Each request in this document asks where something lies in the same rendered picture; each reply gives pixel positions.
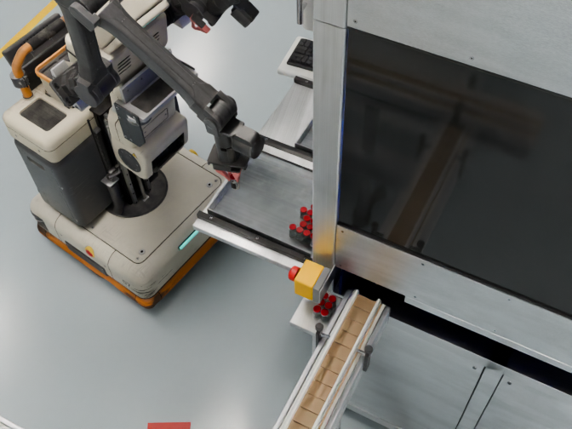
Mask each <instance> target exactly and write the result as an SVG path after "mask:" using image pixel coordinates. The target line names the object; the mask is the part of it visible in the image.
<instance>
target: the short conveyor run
mask: <svg viewBox="0 0 572 429"><path fill-rule="evenodd" d="M390 310H391V308H390V307H389V306H386V305H383V304H381V300H380V299H378V300H377V301H373V300H371V299H369V298H366V297H364V296H362V295H359V294H358V289H355V290H354V291H351V290H349V289H348V290H347V291H346V293H345V295H344V297H343V299H342V301H341V303H340V304H339V306H338V308H337V310H336V312H335V314H334V316H333V317H332V319H331V321H330V323H329V326H328V327H327V328H326V330H325V332H324V333H323V324H322V323H317V324H316V325H315V330H316V331H317V332H316V349H315V351H314V353H313V354H312V357H311V359H310V360H309V362H308V364H307V366H306V368H305V370H304V371H303V373H302V375H301V377H300V379H299V381H298V382H297V384H296V386H295V389H294V390H293V391H292V393H291V395H290V397H289V400H288V402H287V403H286V404H285V406H284V408H283V411H282V413H281V414H280V415H279V417H278V419H277V422H276V424H275V425H274V427H273V428H272V429H336V427H337V426H338V424H339V421H340V418H341V416H342V415H343V413H344V411H345V409H346V406H347V405H348V403H349V401H350V399H351V397H352V394H353V393H354V391H355V389H356V387H357V385H358V382H359V380H360V378H361V376H362V374H363V372H364V371H365V372H366V371H367V369H368V367H369V362H370V358H371V356H372V354H373V352H374V350H375V348H376V346H377V344H378V342H379V340H380V337H381V335H382V333H383V331H384V329H385V327H386V325H387V324H388V320H389V316H390Z"/></svg>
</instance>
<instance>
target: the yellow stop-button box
mask: <svg viewBox="0 0 572 429"><path fill-rule="evenodd" d="M330 272H331V270H330V269H329V268H327V267H324V266H321V265H319V264H317V263H315V262H312V261H310V260H306V261H305V262H304V264H303V266H302V268H301V269H300V271H299V272H298V274H297V276H296V277H295V293H296V294H298V295H300V296H302V297H305V298H307V299H308V300H312V301H313V302H315V303H318V304H319V291H320V289H321V288H322V287H323V284H324V282H325V280H326V279H327V277H328V275H329V274H330Z"/></svg>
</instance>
